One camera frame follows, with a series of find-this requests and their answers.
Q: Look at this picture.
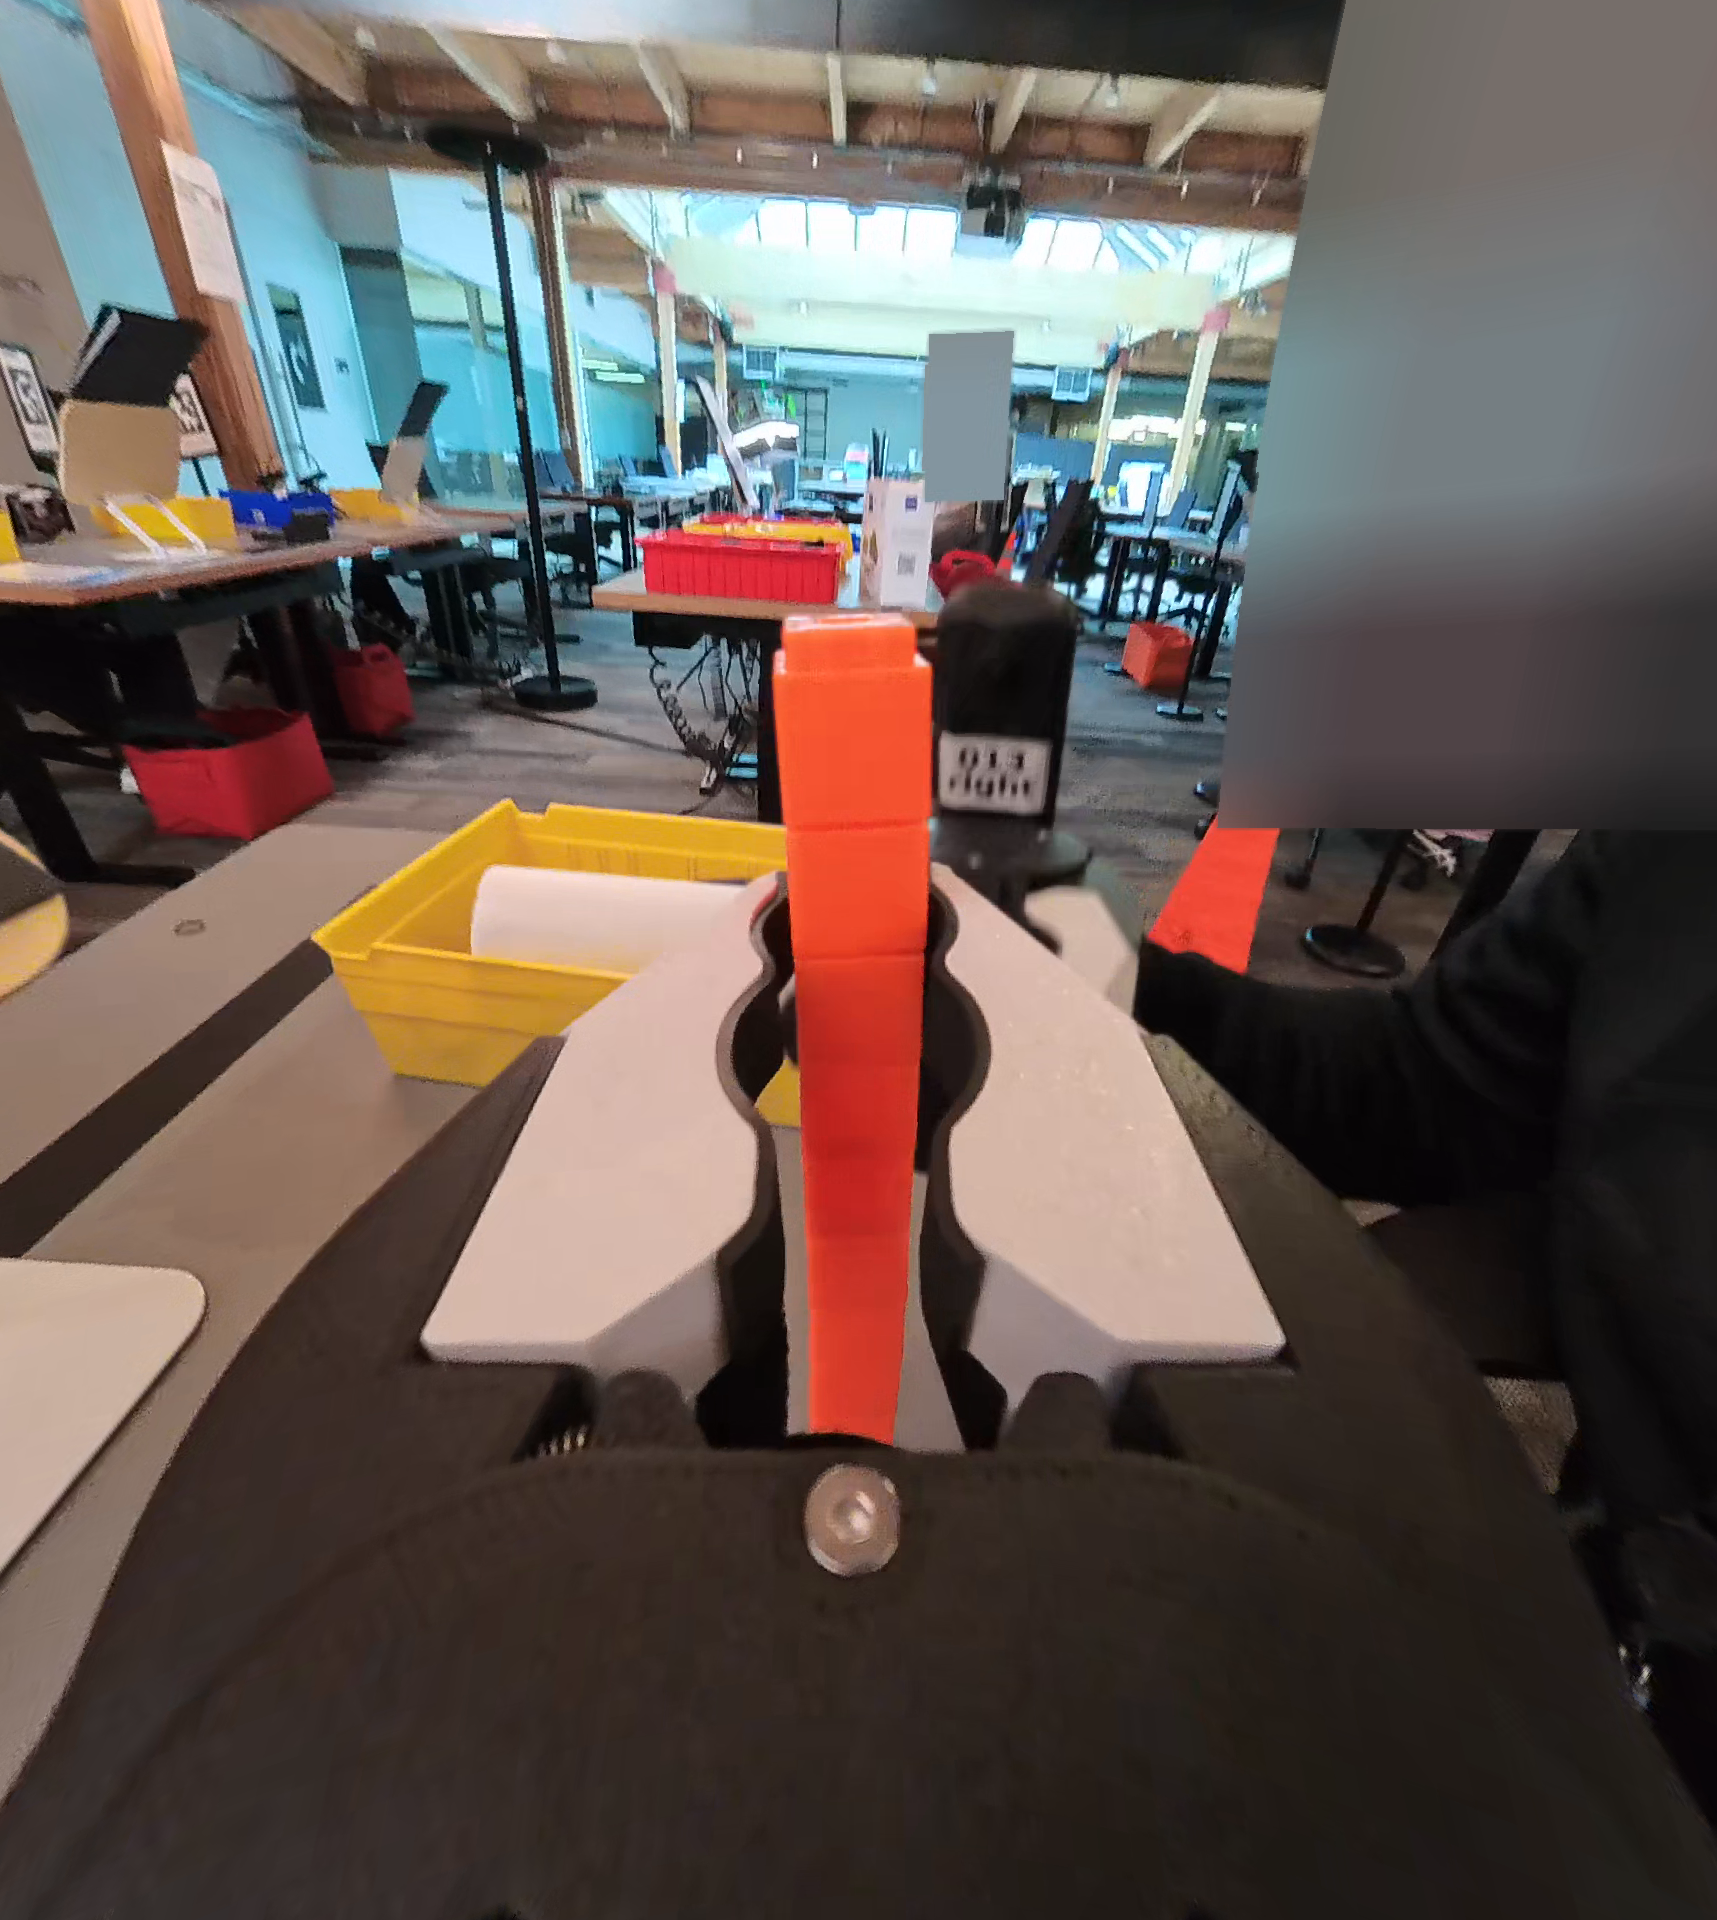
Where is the black round-top pole stand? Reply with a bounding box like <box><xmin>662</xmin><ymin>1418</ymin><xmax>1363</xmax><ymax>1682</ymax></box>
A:
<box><xmin>426</xmin><ymin>124</ymin><xmax>601</xmax><ymax>716</ymax></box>

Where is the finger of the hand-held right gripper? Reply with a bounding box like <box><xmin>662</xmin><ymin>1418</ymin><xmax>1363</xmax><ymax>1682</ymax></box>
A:
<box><xmin>1021</xmin><ymin>885</ymin><xmax>1138</xmax><ymax>1010</ymax></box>

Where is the white board stand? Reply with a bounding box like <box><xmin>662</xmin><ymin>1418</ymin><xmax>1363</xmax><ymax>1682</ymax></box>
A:
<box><xmin>0</xmin><ymin>1253</ymin><xmax>212</xmax><ymax>1700</ymax></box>

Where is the long wooden desk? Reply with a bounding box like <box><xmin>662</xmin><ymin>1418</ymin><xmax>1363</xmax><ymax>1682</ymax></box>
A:
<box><xmin>0</xmin><ymin>505</ymin><xmax>522</xmax><ymax>876</ymax></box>

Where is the small wooden desk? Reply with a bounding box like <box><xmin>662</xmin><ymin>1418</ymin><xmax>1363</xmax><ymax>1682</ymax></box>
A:
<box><xmin>591</xmin><ymin>569</ymin><xmax>954</xmax><ymax>817</ymax></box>

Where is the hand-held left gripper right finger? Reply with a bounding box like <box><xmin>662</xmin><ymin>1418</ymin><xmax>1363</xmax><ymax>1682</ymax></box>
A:
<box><xmin>919</xmin><ymin>868</ymin><xmax>1292</xmax><ymax>1400</ymax></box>

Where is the person's right forearm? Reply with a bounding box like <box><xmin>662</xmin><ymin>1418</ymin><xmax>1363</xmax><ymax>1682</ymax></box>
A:
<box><xmin>1131</xmin><ymin>864</ymin><xmax>1586</xmax><ymax>1207</ymax></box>

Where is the yellow plastic bin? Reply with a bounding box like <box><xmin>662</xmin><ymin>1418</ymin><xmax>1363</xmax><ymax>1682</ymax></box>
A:
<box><xmin>310</xmin><ymin>796</ymin><xmax>804</xmax><ymax>1134</ymax></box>

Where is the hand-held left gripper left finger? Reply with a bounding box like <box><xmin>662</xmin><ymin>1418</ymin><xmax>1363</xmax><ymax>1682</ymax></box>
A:
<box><xmin>421</xmin><ymin>885</ymin><xmax>804</xmax><ymax>1389</ymax></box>

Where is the white roll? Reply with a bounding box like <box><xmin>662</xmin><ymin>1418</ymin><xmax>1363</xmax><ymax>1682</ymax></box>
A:
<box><xmin>466</xmin><ymin>863</ymin><xmax>789</xmax><ymax>979</ymax></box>

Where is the red plastic bin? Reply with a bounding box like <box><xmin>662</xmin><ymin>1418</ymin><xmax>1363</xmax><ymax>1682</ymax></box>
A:
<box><xmin>1119</xmin><ymin>613</ymin><xmax>1200</xmax><ymax>695</ymax></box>
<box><xmin>638</xmin><ymin>523</ymin><xmax>857</xmax><ymax>604</ymax></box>
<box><xmin>121</xmin><ymin>703</ymin><xmax>336</xmax><ymax>846</ymax></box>

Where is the orange traffic cone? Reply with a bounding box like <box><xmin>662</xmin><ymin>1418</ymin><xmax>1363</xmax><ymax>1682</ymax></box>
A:
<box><xmin>1141</xmin><ymin>821</ymin><xmax>1288</xmax><ymax>979</ymax></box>

